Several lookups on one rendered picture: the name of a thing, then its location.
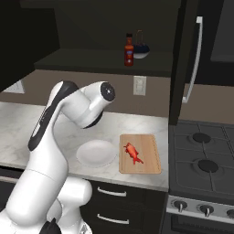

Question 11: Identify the red fish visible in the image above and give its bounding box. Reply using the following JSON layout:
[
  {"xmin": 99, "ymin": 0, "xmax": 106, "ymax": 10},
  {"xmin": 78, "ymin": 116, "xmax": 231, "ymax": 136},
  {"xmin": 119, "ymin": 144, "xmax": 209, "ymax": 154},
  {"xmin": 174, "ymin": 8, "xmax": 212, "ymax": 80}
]
[{"xmin": 122, "ymin": 142, "xmax": 144, "ymax": 165}]

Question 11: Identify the white round plate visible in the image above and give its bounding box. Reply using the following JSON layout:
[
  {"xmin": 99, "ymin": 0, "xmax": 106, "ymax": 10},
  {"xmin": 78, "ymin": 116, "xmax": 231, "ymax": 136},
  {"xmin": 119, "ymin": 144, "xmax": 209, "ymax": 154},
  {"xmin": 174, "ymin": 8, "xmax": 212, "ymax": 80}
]
[{"xmin": 75, "ymin": 139, "xmax": 119, "ymax": 168}]

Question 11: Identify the wooden cutting board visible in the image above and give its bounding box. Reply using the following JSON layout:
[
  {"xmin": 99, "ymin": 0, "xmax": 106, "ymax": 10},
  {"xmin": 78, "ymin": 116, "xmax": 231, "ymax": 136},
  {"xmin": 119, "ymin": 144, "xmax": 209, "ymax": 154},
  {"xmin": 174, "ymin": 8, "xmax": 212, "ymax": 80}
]
[{"xmin": 118, "ymin": 133, "xmax": 163, "ymax": 176}]

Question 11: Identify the dark cabinet shelf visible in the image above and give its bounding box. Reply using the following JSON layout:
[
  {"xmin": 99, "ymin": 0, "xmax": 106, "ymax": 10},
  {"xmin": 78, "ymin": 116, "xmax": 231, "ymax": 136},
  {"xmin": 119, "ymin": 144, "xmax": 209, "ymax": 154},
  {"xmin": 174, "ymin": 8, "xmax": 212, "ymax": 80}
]
[{"xmin": 33, "ymin": 48, "xmax": 174, "ymax": 79}]

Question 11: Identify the red condiment bottle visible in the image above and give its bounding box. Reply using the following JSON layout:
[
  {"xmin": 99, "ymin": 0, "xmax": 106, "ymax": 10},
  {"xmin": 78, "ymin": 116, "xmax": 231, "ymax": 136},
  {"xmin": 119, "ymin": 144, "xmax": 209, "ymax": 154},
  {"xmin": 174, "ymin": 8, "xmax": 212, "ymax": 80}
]
[{"xmin": 123, "ymin": 32, "xmax": 135, "ymax": 68}]

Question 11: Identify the dark open cabinet door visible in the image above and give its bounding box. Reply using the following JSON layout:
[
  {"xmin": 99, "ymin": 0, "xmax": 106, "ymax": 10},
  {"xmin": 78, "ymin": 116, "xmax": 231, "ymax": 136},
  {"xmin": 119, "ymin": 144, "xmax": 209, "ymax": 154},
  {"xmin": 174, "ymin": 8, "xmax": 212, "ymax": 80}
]
[
  {"xmin": 0, "ymin": 0, "xmax": 61, "ymax": 93},
  {"xmin": 168, "ymin": 0, "xmax": 199, "ymax": 126}
]

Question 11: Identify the dark drawer front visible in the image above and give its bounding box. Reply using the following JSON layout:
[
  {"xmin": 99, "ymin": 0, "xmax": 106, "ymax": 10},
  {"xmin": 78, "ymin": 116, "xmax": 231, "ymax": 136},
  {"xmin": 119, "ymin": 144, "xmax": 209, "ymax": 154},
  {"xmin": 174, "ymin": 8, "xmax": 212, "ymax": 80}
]
[
  {"xmin": 86, "ymin": 178, "xmax": 168, "ymax": 211},
  {"xmin": 81, "ymin": 203, "xmax": 167, "ymax": 234},
  {"xmin": 0, "ymin": 165, "xmax": 29, "ymax": 185}
]

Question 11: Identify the grey gas stove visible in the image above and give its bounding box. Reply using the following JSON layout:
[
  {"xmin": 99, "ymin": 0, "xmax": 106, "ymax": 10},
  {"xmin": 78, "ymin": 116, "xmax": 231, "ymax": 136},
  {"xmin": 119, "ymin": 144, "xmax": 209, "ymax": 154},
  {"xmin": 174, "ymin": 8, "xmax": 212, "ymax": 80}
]
[{"xmin": 160, "ymin": 119, "xmax": 234, "ymax": 234}]

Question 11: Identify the dark range hood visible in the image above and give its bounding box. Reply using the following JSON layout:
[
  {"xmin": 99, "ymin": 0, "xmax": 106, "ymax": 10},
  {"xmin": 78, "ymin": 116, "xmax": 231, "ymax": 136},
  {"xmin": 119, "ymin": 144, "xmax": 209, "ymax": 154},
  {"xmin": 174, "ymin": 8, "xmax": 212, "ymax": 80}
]
[{"xmin": 209, "ymin": 0, "xmax": 234, "ymax": 64}]

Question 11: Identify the white wall outlet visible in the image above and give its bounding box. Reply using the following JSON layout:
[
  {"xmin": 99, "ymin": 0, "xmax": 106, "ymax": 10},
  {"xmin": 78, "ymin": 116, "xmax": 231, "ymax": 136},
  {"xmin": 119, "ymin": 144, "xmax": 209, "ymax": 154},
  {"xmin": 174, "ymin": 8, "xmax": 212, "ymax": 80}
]
[
  {"xmin": 133, "ymin": 75, "xmax": 148, "ymax": 97},
  {"xmin": 2, "ymin": 79, "xmax": 26, "ymax": 95}
]

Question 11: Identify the white bowl with wire handle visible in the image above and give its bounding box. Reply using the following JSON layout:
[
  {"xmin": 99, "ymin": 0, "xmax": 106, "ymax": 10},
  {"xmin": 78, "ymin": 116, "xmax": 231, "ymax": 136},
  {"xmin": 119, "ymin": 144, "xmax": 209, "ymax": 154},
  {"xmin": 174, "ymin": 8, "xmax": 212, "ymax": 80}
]
[{"xmin": 133, "ymin": 29, "xmax": 151, "ymax": 60}]

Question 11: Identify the silver drawer handle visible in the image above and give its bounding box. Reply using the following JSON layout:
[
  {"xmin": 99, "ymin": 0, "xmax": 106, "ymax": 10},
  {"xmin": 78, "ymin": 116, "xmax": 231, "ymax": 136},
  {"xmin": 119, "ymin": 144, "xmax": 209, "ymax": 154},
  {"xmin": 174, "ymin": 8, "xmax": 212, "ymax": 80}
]
[
  {"xmin": 96, "ymin": 212, "xmax": 131, "ymax": 226},
  {"xmin": 0, "ymin": 175, "xmax": 23, "ymax": 185},
  {"xmin": 96, "ymin": 186, "xmax": 128, "ymax": 198}
]

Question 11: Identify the silver long cabinet door handle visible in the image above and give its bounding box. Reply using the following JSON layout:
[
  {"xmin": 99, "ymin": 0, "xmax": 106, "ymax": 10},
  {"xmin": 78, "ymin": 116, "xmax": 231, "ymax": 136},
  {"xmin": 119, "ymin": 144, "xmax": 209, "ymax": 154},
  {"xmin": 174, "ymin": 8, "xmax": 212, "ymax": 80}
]
[{"xmin": 181, "ymin": 16, "xmax": 204, "ymax": 105}]

